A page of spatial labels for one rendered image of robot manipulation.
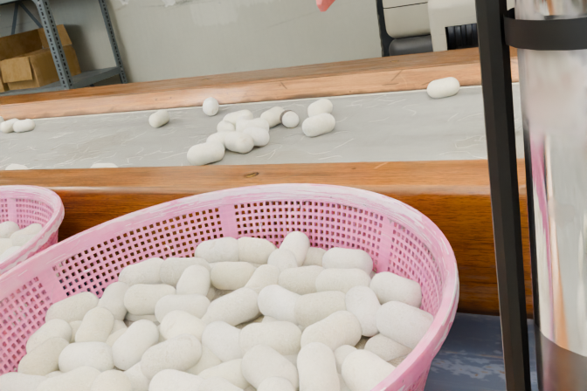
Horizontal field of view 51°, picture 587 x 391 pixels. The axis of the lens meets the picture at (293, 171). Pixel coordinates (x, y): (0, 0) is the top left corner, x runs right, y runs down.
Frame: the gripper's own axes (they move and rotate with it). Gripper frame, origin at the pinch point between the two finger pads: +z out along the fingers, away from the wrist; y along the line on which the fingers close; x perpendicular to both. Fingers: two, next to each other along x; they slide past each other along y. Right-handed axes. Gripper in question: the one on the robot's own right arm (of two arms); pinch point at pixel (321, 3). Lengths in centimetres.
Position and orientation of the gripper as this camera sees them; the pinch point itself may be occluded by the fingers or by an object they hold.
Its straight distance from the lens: 78.5
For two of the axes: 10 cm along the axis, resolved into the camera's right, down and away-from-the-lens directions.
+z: -2.0, 8.9, -4.1
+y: 8.9, -0.1, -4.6
